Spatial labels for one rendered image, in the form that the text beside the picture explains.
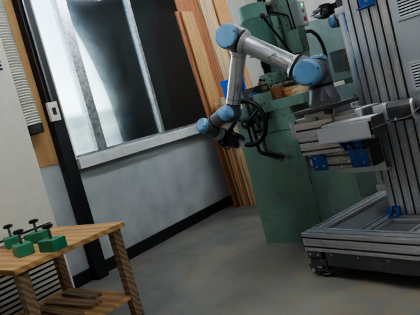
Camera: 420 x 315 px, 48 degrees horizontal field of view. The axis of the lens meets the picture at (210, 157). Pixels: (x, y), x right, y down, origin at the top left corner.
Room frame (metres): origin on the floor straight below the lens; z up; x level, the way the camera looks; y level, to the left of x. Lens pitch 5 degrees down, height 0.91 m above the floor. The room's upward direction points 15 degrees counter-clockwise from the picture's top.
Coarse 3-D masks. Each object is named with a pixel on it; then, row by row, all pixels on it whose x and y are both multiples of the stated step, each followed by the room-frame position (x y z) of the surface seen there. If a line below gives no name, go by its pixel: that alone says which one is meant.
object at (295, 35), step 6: (294, 30) 3.05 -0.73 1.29; (300, 30) 3.04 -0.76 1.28; (294, 36) 3.06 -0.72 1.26; (300, 36) 3.04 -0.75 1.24; (306, 36) 3.09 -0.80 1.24; (294, 42) 3.07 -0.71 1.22; (300, 42) 3.04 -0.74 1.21; (306, 42) 3.08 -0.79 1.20; (294, 48) 3.07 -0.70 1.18; (300, 48) 3.05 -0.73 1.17; (306, 48) 3.06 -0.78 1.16
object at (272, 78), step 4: (272, 72) 3.02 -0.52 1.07; (276, 72) 3.05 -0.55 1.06; (260, 76) 3.02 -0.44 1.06; (264, 76) 3.00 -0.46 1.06; (268, 76) 2.98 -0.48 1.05; (272, 76) 3.01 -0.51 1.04; (276, 76) 3.04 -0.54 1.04; (268, 80) 2.98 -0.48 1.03; (272, 80) 3.00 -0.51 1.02; (276, 80) 3.03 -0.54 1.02; (280, 80) 3.07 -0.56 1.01; (268, 84) 2.99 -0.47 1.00
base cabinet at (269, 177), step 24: (288, 144) 2.83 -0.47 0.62; (264, 168) 2.97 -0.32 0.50; (288, 168) 2.85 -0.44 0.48; (264, 192) 3.00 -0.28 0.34; (288, 192) 2.88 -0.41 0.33; (312, 192) 2.77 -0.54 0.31; (336, 192) 2.96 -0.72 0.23; (264, 216) 3.04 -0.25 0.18; (288, 216) 2.91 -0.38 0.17; (312, 216) 2.80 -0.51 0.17; (288, 240) 2.95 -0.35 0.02
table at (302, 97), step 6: (288, 96) 2.78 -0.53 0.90; (294, 96) 2.75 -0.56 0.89; (300, 96) 2.72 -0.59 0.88; (306, 96) 2.74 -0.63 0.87; (270, 102) 2.86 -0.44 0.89; (276, 102) 2.84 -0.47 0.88; (282, 102) 2.81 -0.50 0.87; (288, 102) 2.78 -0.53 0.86; (294, 102) 2.75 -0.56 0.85; (300, 102) 2.73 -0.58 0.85; (264, 108) 2.78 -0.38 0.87; (270, 108) 2.82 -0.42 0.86; (276, 108) 2.84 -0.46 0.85; (246, 114) 2.88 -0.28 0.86
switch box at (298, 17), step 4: (292, 4) 3.14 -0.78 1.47; (296, 4) 3.13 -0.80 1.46; (300, 4) 3.15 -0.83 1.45; (292, 8) 3.15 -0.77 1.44; (296, 8) 3.13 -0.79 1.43; (300, 8) 3.14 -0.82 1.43; (304, 8) 3.18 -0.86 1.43; (292, 12) 3.15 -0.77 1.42; (296, 12) 3.13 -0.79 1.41; (300, 12) 3.13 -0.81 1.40; (304, 12) 3.17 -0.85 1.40; (292, 16) 3.16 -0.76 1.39; (296, 16) 3.14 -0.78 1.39; (300, 16) 3.12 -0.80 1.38; (296, 20) 3.14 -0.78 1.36; (300, 20) 3.13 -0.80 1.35; (296, 24) 3.15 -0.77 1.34; (300, 24) 3.13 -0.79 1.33; (304, 24) 3.15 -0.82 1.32; (308, 24) 3.19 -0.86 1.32
